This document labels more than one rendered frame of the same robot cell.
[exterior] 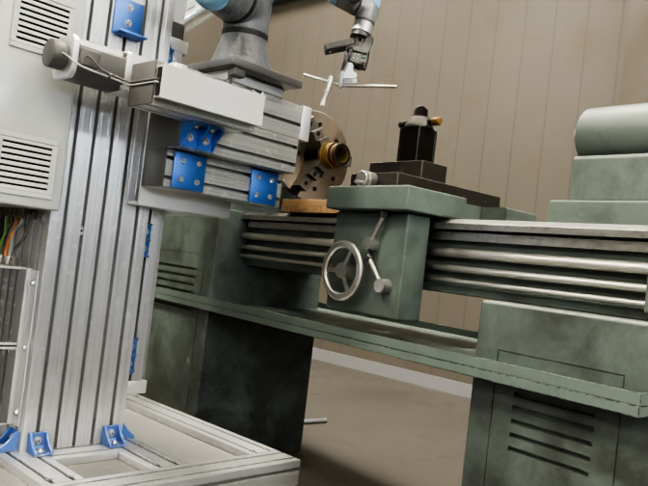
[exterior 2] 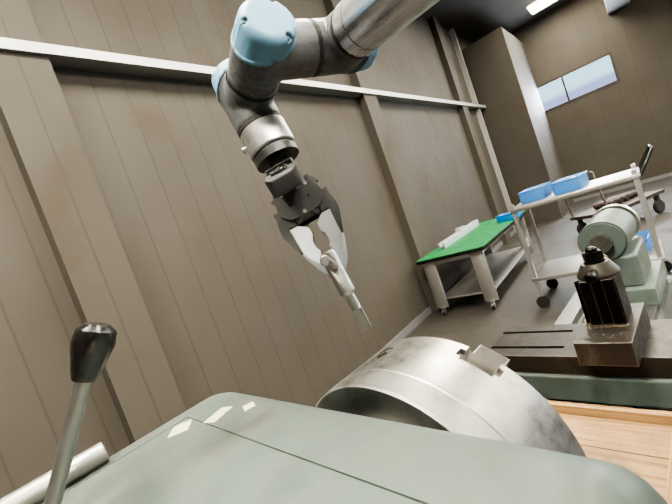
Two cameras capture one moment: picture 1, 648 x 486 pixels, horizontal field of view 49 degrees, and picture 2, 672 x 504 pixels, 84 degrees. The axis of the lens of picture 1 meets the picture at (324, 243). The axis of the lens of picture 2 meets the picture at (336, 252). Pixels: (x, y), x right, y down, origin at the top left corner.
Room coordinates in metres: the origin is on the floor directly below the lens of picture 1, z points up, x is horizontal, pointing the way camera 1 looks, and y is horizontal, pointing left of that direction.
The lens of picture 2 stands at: (2.53, 0.54, 1.41)
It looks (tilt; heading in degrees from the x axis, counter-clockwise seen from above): 3 degrees down; 267
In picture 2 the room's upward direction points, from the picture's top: 20 degrees counter-clockwise
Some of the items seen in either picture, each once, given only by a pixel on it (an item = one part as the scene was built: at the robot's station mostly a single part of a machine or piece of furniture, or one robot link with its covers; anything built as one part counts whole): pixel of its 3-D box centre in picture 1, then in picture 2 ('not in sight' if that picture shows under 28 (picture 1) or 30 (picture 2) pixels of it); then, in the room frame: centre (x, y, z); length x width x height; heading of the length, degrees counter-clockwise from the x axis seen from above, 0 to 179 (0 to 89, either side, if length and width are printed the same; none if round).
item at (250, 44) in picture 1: (242, 53); not in sight; (1.75, 0.26, 1.21); 0.15 x 0.15 x 0.10
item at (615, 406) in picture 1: (354, 327); not in sight; (2.20, -0.12, 0.53); 2.10 x 0.60 x 0.02; 40
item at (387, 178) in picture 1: (427, 193); (588, 347); (1.99, -0.28, 0.95); 0.43 x 0.18 x 0.04; 130
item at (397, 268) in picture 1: (370, 261); not in sight; (1.83, -0.13, 0.73); 0.27 x 0.12 x 0.27; 40
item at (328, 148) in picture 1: (333, 154); not in sight; (2.36, 0.00, 1.08); 0.09 x 0.09 x 0.09; 40
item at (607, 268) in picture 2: (419, 122); (596, 268); (1.95, -0.23, 1.14); 0.08 x 0.08 x 0.03
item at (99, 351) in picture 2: not in sight; (93, 350); (2.72, 0.23, 1.38); 0.04 x 0.03 x 0.05; 40
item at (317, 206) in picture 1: (355, 213); (551, 458); (2.25, -0.09, 0.89); 0.36 x 0.30 x 0.04; 130
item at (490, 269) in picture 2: not in sight; (485, 253); (0.32, -4.34, 0.42); 2.30 x 0.91 x 0.85; 46
